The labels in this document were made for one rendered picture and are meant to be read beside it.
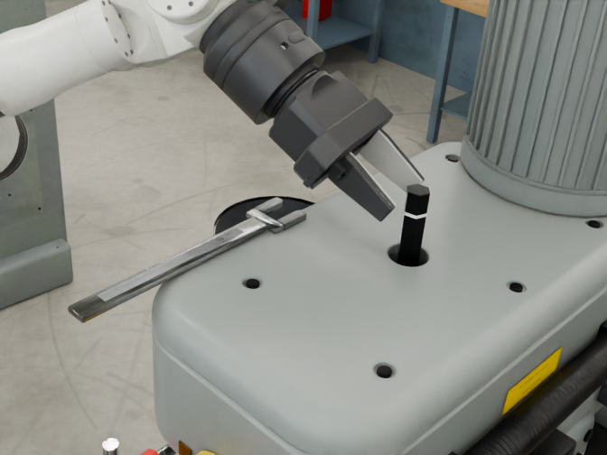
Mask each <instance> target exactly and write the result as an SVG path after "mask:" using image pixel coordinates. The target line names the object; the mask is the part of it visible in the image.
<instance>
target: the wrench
mask: <svg viewBox="0 0 607 455"><path fill-rule="evenodd" d="M282 205H283V200H281V199H279V198H278V197H275V198H273V199H271V200H269V201H267V202H265V203H262V204H260V205H258V206H256V207H255V208H254V209H252V210H250V211H248V212H247V218H248V219H247V220H245V221H243V222H241V223H239V224H237V225H236V226H234V227H230V228H228V229H226V230H224V231H222V232H220V233H218V234H217V235H215V236H213V237H210V238H208V239H206V240H203V241H201V242H200V243H198V244H196V245H194V246H191V247H189V248H187V249H185V250H183V251H181V252H180V253H178V254H176V255H172V256H170V257H168V258H166V259H164V260H163V261H161V262H159V263H157V264H155V265H152V266H150V267H148V268H146V269H144V270H142V271H140V272H138V273H136V274H133V275H131V276H129V277H127V278H126V279H124V280H122V281H120V282H118V283H114V284H112V285H110V286H109V287H107V288H105V289H103V290H101V291H99V292H96V293H94V294H92V295H90V296H89V297H87V298H84V299H82V300H80V301H78V302H75V303H73V304H72V305H70V306H69V307H68V312H69V313H70V314H71V315H72V316H73V317H75V318H76V319H77V320H79V321H80V322H81V323H84V322H86V321H88V320H91V319H93V318H95V317H97V316H98V315H100V314H102V313H104V312H106V311H109V310H111V309H113V308H115V307H117V306H118V305H120V304H122V303H124V302H127V301H129V300H131V299H133V298H135V297H136V296H138V295H140V294H142V293H145V292H147V291H148V290H150V289H152V288H154V287H155V286H157V285H159V284H161V283H164V282H166V281H168V280H170V279H172V278H174V277H175V276H177V275H179V274H182V273H184V272H186V271H188V270H190V269H192V268H193V267H195V266H197V265H200V264H202V263H204V262H206V261H208V260H210V259H211V258H213V257H215V256H217V255H220V254H222V253H224V252H226V251H227V250H229V249H231V248H232V247H234V246H237V245H239V244H241V243H243V242H245V241H247V240H249V239H250V238H252V237H255V236H257V235H259V234H261V233H263V232H265V231H266V230H269V231H270V232H272V233H274V234H277V233H279V232H281V231H283V230H287V229H288V228H291V227H293V226H295V225H297V224H299V223H300V222H302V221H304V220H306V213H305V212H303V211H302V210H296V211H294V212H292V213H290V214H288V215H286V216H284V217H282V218H280V219H278V220H277V221H276V220H274V219H273V218H270V217H269V216H268V215H269V214H271V213H273V212H275V211H277V210H279V209H281V208H282Z"/></svg>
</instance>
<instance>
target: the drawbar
mask: <svg viewBox="0 0 607 455"><path fill-rule="evenodd" d="M406 195H407V196H406V208H405V212H406V213H409V214H412V215H415V216H419V215H423V214H426V213H427V208H428V202H429V197H430V190H429V188H428V187H426V186H424V185H421V184H418V183H417V184H413V185H409V186H407V187H406ZM425 219H426V217H423V218H417V219H415V218H411V217H409V216H406V215H405V214H404V220H403V226H402V232H401V238H400V244H399V241H398V247H397V259H396V263H397V264H399V265H403V266H409V267H416V266H418V262H419V256H420V251H421V245H422V240H423V234H424V229H425Z"/></svg>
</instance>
